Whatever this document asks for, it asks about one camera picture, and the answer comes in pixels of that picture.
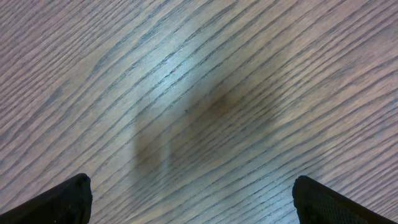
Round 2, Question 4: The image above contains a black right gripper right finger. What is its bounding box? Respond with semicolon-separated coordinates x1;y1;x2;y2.
292;175;396;224

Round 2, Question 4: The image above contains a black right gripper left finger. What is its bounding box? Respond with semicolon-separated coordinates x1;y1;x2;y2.
1;173;93;224

